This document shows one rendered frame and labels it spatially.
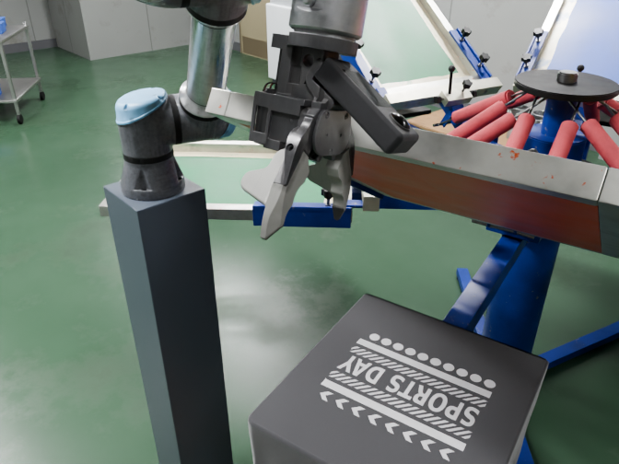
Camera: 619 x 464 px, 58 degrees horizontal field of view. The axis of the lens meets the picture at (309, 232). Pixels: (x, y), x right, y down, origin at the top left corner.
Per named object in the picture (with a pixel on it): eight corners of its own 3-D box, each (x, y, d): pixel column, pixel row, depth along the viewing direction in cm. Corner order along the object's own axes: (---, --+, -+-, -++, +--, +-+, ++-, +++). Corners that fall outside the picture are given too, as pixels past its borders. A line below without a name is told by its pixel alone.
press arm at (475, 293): (390, 467, 108) (391, 446, 105) (362, 453, 111) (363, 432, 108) (545, 213, 198) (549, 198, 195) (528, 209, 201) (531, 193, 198)
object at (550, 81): (531, 439, 218) (631, 98, 151) (435, 397, 237) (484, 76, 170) (555, 377, 247) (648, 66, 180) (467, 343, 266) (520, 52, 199)
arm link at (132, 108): (118, 144, 135) (108, 88, 129) (174, 136, 140) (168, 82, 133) (124, 162, 126) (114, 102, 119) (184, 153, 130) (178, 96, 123)
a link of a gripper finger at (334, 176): (316, 193, 71) (303, 135, 65) (357, 205, 69) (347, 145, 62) (303, 210, 70) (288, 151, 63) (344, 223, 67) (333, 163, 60)
